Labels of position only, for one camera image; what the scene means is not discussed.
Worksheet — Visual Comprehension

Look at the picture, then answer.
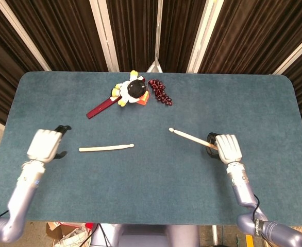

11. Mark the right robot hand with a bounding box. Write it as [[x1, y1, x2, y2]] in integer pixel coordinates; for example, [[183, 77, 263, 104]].
[[206, 132, 244, 165]]

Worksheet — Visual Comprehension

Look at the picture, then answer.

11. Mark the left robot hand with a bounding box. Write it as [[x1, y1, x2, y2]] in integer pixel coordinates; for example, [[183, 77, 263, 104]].
[[26, 125, 72, 163]]

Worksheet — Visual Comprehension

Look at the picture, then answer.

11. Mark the wooden drumstick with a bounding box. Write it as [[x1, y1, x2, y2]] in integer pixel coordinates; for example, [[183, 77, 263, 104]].
[[169, 127, 219, 150], [78, 144, 135, 153]]

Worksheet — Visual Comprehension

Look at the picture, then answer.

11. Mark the dark red rectangular box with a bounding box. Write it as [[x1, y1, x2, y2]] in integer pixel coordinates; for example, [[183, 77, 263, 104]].
[[86, 96, 122, 120]]

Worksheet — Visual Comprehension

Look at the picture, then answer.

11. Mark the blue felt table mat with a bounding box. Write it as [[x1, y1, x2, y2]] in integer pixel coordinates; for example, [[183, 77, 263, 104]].
[[0, 71, 302, 227]]

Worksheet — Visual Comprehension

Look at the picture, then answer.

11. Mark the dark red grape bunch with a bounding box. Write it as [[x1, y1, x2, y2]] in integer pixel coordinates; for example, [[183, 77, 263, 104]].
[[148, 79, 173, 107]]

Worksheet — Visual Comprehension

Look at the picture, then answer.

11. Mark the cardboard box with clutter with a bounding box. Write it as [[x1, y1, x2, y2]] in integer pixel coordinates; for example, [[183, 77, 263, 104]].
[[45, 221, 98, 247]]

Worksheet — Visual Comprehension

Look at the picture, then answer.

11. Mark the orange yellow block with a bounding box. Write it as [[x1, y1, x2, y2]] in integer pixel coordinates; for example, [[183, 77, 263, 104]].
[[137, 91, 150, 105]]

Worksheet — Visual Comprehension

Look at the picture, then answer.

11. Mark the black and white plush toy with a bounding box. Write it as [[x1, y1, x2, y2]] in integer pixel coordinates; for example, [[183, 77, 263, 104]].
[[111, 70, 147, 107]]

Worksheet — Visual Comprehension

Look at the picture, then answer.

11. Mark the robot torso base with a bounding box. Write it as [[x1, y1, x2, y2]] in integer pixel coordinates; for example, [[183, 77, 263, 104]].
[[91, 223, 201, 247]]

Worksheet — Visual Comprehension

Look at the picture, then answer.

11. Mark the white tripod stand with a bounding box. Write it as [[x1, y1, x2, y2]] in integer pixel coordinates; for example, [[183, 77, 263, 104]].
[[146, 0, 164, 73]]

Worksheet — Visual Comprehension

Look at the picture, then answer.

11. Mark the black cable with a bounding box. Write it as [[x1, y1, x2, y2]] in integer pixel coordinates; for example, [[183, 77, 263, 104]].
[[98, 223, 108, 247]]

